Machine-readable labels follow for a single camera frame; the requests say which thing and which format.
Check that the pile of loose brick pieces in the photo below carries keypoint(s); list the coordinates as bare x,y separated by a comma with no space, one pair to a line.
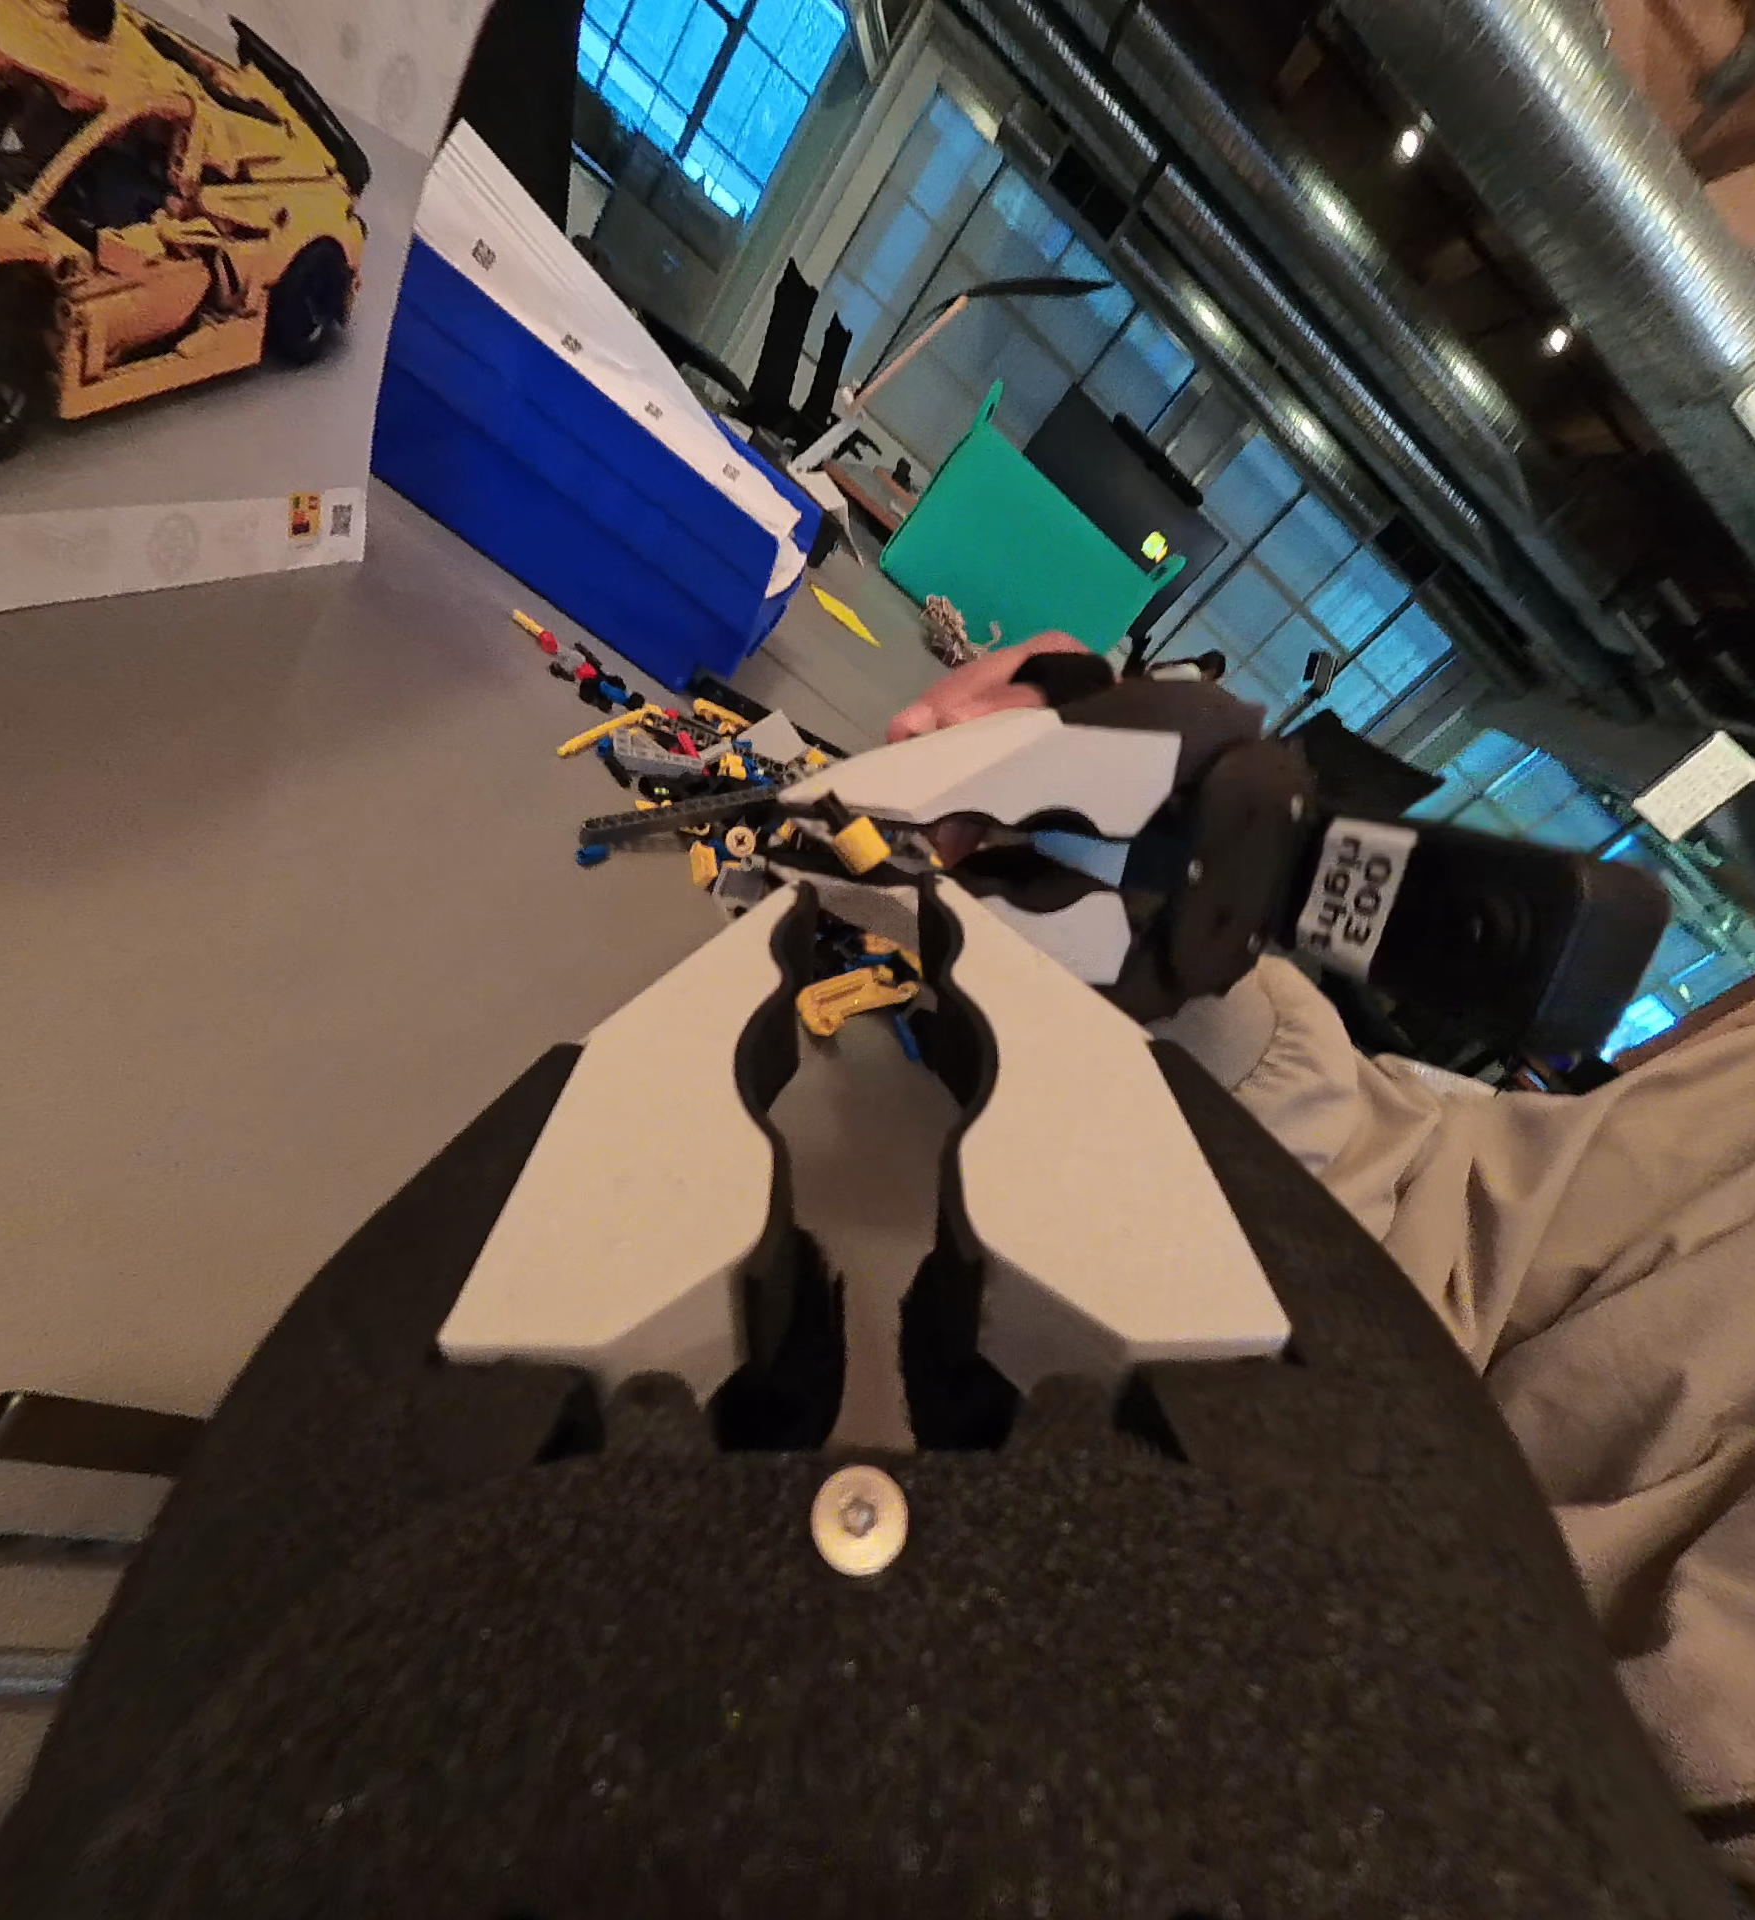
667,742

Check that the teal green storage box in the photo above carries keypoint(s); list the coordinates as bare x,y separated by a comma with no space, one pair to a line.
1013,540

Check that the small yellow connector piece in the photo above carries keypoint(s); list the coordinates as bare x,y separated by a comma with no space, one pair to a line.
867,847

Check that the white car instruction booklet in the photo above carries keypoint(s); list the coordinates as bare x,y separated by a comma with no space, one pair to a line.
217,451

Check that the blue bin with papers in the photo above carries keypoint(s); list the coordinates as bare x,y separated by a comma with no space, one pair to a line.
561,284

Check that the yellow flat sheet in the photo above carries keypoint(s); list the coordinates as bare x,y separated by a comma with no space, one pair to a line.
844,616

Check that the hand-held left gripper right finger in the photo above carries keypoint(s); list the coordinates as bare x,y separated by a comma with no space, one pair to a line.
1119,1214

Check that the black office chair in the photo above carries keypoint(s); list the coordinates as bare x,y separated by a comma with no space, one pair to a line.
787,359

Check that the silver ventilation duct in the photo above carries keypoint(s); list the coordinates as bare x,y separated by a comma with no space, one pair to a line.
1568,179

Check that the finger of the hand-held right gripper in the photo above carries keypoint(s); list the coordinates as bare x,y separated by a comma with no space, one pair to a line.
1027,765
1080,916

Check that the blue plastic storage box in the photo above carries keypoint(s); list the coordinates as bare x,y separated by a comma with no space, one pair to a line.
547,495

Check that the wooden stick stand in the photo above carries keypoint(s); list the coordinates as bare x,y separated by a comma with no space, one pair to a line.
907,357

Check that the person's right hand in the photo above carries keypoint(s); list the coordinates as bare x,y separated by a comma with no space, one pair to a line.
967,692

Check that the person's right forearm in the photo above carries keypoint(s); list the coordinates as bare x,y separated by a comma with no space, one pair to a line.
1418,1170

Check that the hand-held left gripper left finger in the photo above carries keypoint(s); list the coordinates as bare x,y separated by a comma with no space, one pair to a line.
623,1200

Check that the black monitor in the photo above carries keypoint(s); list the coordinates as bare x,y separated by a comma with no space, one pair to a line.
1119,465

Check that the white sign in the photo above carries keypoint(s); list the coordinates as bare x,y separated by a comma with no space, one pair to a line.
1700,783

